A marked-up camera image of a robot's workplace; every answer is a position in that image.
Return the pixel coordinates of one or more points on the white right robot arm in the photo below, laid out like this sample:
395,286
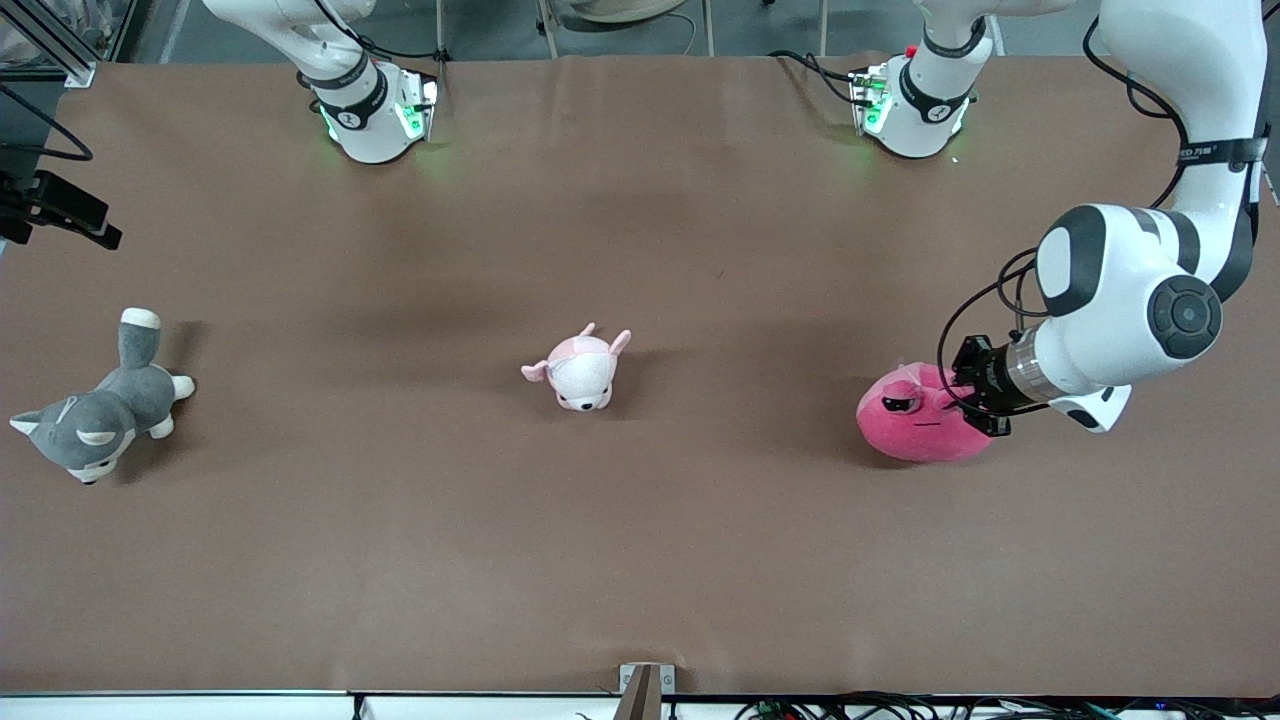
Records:
365,115

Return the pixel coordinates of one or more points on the beige round stand base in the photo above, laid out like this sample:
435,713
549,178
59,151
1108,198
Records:
630,8

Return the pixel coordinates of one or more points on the small pale pink plush dog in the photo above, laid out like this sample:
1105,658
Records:
582,375

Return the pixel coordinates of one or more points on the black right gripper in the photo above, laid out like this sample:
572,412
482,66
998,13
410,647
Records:
11,200

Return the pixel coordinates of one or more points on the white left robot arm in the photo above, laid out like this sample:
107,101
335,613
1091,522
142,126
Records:
1120,290

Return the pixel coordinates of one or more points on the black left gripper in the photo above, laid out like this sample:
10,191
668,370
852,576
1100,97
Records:
983,379

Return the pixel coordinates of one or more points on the aluminium frame post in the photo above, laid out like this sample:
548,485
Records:
55,45

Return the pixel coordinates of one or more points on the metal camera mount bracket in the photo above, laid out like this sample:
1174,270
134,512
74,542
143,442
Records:
645,690

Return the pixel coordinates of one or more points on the brown table cover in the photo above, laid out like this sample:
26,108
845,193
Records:
640,540

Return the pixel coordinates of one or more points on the round hot pink plush toy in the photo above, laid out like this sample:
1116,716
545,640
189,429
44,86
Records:
915,430

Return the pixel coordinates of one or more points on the grey white husky plush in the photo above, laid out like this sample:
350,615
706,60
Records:
110,410

